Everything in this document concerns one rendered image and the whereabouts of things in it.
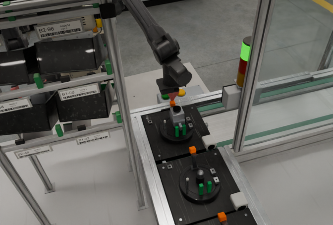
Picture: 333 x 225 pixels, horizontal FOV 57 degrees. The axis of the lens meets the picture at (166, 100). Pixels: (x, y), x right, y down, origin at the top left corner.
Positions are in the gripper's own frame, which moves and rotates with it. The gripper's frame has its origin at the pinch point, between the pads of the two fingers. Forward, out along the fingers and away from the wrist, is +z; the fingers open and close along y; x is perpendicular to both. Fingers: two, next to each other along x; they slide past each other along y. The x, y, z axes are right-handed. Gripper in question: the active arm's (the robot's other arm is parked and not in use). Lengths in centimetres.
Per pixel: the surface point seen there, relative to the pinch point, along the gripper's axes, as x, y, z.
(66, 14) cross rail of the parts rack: -29, -27, -56
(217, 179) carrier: -35.3, 5.0, 6.3
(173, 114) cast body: -9.5, -2.2, -1.6
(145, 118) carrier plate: 2.5, -10.8, 9.8
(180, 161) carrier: -22.6, -3.8, 9.8
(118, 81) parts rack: -30, -20, -38
